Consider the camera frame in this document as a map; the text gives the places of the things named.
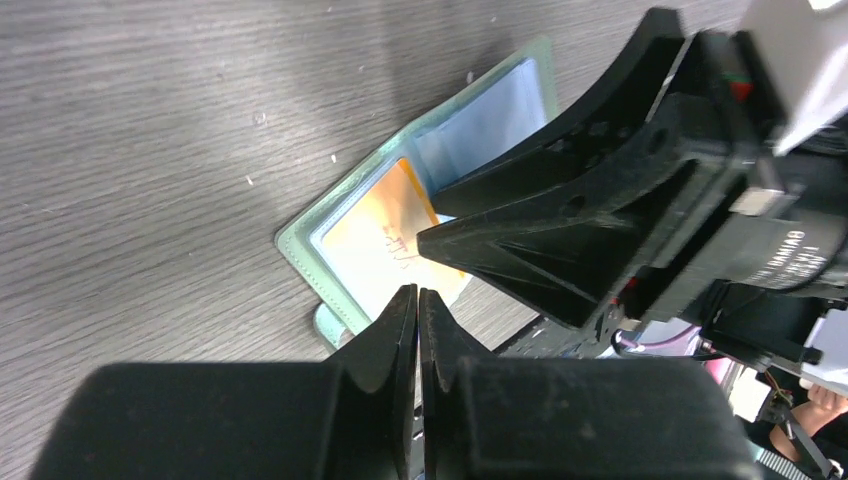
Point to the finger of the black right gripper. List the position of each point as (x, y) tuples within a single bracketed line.
[(570, 250), (595, 125)]

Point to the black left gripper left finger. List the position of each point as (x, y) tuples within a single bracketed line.
[(347, 417)]

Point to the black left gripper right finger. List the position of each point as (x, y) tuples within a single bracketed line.
[(491, 417)]

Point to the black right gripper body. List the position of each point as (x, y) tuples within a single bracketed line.
[(763, 246)]

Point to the orange card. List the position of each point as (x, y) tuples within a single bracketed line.
[(372, 246)]

